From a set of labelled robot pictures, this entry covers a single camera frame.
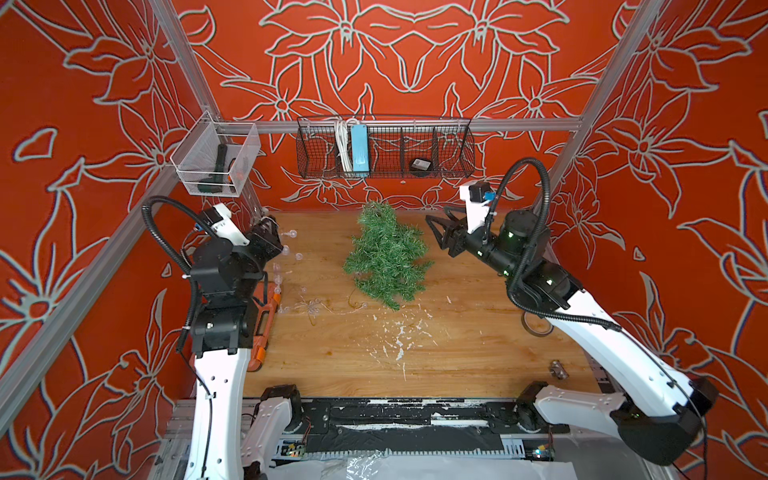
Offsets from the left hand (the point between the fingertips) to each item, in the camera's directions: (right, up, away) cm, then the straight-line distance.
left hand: (275, 216), depth 61 cm
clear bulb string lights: (-2, -25, +27) cm, 37 cm away
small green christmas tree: (+24, -9, +10) cm, 27 cm away
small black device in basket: (+35, +20, +34) cm, 53 cm away
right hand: (+33, +1, -1) cm, 33 cm away
